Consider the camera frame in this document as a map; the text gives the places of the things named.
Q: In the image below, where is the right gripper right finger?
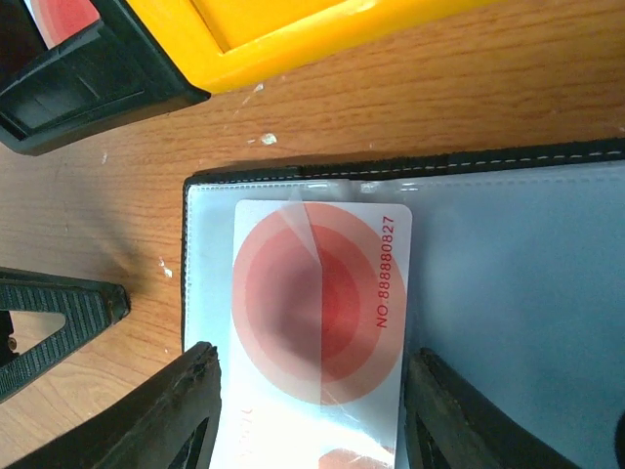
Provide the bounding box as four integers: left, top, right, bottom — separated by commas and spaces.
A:
404, 348, 576, 468

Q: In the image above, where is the black leather card holder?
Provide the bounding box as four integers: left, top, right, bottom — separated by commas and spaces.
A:
182, 139, 624, 468

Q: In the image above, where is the yellow bin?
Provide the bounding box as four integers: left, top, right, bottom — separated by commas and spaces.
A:
130, 0, 480, 94

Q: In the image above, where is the red white card stack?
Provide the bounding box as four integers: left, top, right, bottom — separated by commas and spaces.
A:
24, 0, 101, 49

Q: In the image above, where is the black bin left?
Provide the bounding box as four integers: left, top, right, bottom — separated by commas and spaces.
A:
1, 1, 211, 155

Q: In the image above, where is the red circle white card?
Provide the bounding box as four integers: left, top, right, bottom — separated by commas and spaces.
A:
211, 200, 412, 468

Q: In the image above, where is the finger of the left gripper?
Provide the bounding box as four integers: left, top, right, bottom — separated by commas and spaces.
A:
1, 268, 130, 401

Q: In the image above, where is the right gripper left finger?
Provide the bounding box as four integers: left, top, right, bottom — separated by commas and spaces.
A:
19, 342, 222, 468

